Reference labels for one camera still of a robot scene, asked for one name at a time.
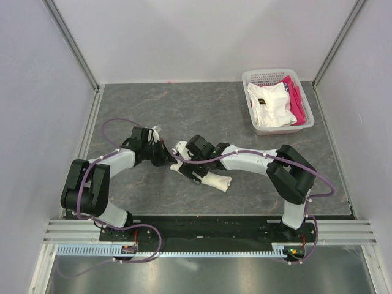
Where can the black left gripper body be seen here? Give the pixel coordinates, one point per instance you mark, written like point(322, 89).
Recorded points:
point(151, 153)

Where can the right aluminium frame post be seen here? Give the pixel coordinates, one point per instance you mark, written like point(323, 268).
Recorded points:
point(348, 24)

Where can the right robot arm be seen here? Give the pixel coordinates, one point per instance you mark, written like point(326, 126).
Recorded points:
point(287, 170)

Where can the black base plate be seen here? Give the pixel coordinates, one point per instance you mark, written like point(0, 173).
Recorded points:
point(211, 233)

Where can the white plastic basket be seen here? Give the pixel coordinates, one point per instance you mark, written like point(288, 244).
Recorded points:
point(268, 77)

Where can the pink cloth in basket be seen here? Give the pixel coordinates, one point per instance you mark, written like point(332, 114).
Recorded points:
point(294, 101)

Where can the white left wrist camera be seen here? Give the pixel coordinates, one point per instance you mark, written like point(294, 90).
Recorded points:
point(154, 135)

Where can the aluminium frame post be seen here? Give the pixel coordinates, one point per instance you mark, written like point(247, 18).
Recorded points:
point(348, 24)
point(71, 42)

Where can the left aluminium frame post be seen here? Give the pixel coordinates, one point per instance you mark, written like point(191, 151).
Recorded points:
point(71, 42)

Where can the light blue cable duct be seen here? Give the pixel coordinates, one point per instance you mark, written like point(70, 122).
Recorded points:
point(111, 250)

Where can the cream cloth napkin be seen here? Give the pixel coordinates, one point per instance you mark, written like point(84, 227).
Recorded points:
point(218, 182)

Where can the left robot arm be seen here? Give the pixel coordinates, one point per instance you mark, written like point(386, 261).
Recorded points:
point(86, 190)

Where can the white folded cloth in basket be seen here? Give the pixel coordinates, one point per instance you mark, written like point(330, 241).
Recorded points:
point(271, 105)

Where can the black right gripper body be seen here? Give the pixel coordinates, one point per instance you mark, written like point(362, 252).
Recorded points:
point(187, 168)

